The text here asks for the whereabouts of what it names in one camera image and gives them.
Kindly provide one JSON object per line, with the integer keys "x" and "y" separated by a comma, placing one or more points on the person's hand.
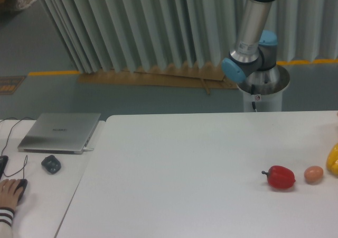
{"x": 10, "y": 193}

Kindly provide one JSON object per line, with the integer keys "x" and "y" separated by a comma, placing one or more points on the black computer mouse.
{"x": 22, "y": 187}

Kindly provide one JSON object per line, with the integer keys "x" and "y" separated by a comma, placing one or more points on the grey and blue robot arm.
{"x": 251, "y": 31}

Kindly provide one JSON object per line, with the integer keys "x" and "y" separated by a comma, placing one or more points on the striped sleeve forearm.
{"x": 7, "y": 215}

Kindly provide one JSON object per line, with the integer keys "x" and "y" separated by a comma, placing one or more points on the black keyboard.
{"x": 3, "y": 163}

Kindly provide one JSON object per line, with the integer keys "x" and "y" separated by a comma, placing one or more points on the black earbuds case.
{"x": 51, "y": 164}

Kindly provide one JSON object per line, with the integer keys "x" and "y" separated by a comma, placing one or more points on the silver laptop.
{"x": 60, "y": 133}

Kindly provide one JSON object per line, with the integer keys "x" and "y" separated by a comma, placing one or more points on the white usb plug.
{"x": 87, "y": 149}

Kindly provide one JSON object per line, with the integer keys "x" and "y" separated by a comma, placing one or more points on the grey folding partition screen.
{"x": 132, "y": 34}

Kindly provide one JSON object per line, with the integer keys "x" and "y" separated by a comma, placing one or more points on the brown cardboard sheet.
{"x": 208, "y": 77}

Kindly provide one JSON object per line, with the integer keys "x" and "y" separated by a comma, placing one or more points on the red bell pepper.
{"x": 280, "y": 177}

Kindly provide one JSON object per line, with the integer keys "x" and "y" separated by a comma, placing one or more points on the brown egg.
{"x": 313, "y": 174}

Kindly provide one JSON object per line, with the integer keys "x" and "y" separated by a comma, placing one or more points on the yellow bell pepper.
{"x": 331, "y": 162}

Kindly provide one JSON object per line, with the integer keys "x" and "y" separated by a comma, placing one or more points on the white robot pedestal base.
{"x": 262, "y": 91}

